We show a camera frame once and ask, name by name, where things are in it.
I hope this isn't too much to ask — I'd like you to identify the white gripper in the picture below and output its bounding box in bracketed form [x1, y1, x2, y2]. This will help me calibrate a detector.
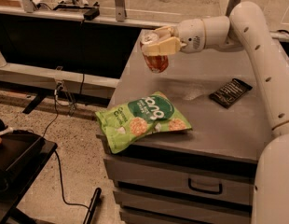
[142, 19, 206, 56]

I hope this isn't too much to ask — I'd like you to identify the orange soda can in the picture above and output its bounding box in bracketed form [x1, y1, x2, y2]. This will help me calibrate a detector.
[140, 32, 169, 73]

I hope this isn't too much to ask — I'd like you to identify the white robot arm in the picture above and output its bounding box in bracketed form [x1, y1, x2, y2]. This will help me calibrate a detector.
[142, 1, 289, 224]

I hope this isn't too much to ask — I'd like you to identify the green rice chips bag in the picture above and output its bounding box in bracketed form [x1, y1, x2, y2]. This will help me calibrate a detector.
[95, 91, 192, 154]

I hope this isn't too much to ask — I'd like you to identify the black power adapter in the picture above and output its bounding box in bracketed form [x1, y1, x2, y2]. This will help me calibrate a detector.
[83, 7, 100, 21]

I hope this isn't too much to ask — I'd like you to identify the black snack bar wrapper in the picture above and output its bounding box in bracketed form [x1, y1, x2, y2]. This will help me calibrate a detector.
[209, 78, 253, 109]

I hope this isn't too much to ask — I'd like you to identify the grey low shelf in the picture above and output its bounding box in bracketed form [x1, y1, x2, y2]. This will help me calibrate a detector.
[0, 63, 118, 99]

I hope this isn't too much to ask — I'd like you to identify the grey drawer cabinet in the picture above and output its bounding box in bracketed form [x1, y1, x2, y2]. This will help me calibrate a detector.
[104, 47, 274, 224]

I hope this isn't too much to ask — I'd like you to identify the black table leg foot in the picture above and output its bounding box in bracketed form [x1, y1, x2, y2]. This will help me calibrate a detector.
[83, 188, 102, 224]

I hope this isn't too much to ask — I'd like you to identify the black side table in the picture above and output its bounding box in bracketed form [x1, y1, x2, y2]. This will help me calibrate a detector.
[0, 120, 57, 224]

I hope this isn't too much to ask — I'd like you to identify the grey metal bracket middle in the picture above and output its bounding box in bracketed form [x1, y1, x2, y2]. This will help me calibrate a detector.
[115, 0, 126, 21]

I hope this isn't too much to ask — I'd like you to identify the grey metal bracket right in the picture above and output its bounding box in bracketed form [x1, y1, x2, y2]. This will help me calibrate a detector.
[226, 0, 241, 16]

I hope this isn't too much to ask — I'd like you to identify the black floor cable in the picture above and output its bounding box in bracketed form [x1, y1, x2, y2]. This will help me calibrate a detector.
[41, 73, 91, 210]

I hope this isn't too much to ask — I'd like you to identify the black drawer handle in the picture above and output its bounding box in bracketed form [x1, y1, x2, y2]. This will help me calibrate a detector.
[187, 178, 223, 195]

